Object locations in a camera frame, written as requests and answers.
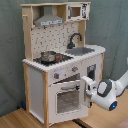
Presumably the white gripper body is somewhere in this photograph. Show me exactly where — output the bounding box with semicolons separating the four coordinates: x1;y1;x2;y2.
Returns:
80;76;97;108

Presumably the white oven door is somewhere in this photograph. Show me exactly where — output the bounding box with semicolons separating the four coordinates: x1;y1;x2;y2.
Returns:
49;80;88;124

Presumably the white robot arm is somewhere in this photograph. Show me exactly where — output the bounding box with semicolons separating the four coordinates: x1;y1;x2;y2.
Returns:
80;70;128;111

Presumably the wooden toy kitchen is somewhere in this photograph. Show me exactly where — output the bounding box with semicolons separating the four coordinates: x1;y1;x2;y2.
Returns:
22;2;105;127

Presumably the white cabinet door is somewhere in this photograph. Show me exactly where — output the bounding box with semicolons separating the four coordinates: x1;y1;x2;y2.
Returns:
80;54;103;101

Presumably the right oven knob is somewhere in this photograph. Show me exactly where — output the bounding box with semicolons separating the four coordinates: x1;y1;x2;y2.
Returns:
72;66;78;72

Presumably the oven knob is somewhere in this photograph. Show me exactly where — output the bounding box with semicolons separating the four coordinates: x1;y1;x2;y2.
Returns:
54;73;60;79
72;66;78;72

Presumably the grey toy sink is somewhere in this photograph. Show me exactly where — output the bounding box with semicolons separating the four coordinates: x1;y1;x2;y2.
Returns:
66;47;94;56

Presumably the left oven knob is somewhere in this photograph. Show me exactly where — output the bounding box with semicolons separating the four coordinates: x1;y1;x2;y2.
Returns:
54;73;60;79

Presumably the black toy stovetop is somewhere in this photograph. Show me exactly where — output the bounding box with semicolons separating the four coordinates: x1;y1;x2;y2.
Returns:
34;53;71;66

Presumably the black toy faucet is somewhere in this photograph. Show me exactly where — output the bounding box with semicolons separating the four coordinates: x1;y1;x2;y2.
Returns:
67;33;83;49

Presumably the metal toy pot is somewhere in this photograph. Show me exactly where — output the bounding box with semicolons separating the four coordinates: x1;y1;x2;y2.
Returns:
41;51;56;62

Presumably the toy microwave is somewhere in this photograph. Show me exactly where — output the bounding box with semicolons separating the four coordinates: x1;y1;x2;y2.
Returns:
66;3;90;21

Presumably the grey range hood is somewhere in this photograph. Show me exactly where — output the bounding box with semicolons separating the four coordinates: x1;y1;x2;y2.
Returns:
35;5;64;27

